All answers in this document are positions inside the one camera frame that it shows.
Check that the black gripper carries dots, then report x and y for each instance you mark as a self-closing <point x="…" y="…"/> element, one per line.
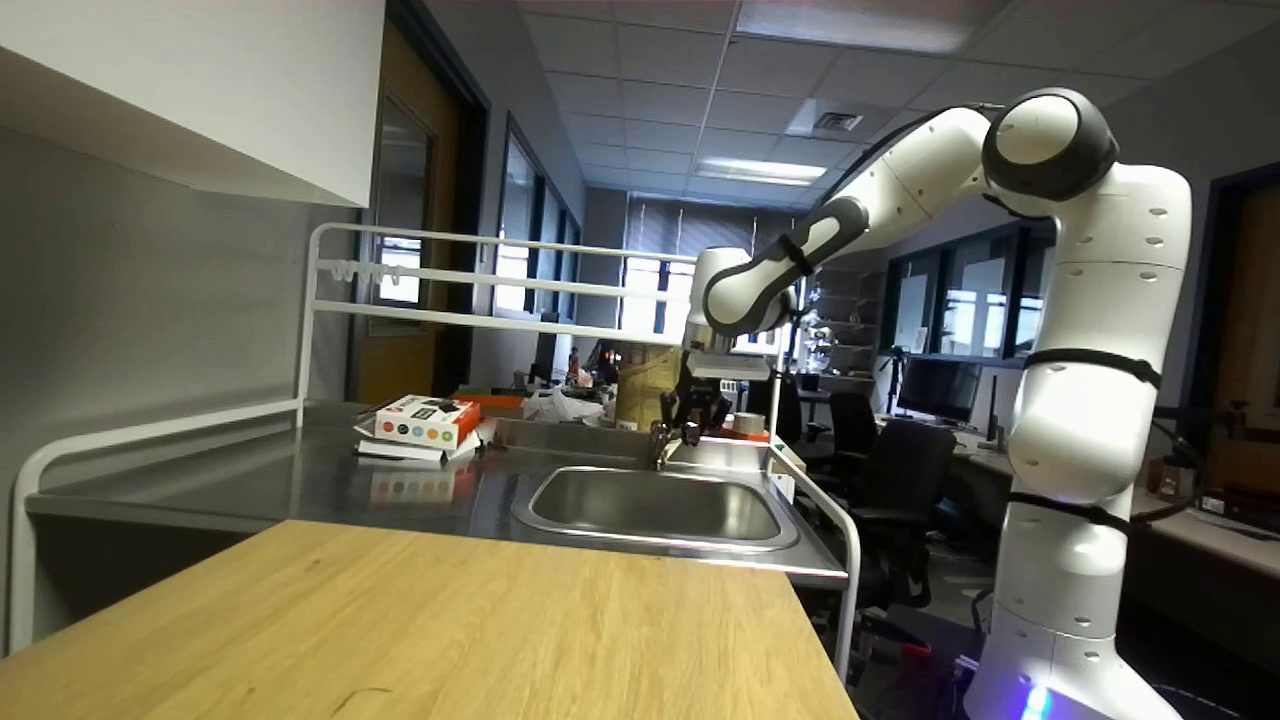
<point x="699" y="407"/>

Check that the small metal faucet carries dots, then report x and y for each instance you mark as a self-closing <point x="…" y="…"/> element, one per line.
<point x="669" y="443"/>

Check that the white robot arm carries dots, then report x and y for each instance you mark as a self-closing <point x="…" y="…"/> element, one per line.
<point x="1085" y="395"/>

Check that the stainless steel sink basin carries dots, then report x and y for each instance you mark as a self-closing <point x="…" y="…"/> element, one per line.
<point x="656" y="509"/>

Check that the black office chair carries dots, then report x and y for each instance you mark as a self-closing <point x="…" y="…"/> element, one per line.
<point x="894" y="498"/>

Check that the computer monitor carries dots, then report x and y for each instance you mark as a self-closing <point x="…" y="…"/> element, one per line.
<point x="941" y="390"/>

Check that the colourful white box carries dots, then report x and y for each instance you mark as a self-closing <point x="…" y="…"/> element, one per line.
<point x="430" y="422"/>

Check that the stacked white papers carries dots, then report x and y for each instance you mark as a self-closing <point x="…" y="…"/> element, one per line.
<point x="413" y="455"/>

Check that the white upper cabinet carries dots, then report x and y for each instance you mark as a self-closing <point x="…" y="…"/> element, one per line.
<point x="244" y="98"/>

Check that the white metal rack frame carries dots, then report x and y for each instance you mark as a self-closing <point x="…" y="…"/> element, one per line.
<point x="705" y="352"/>

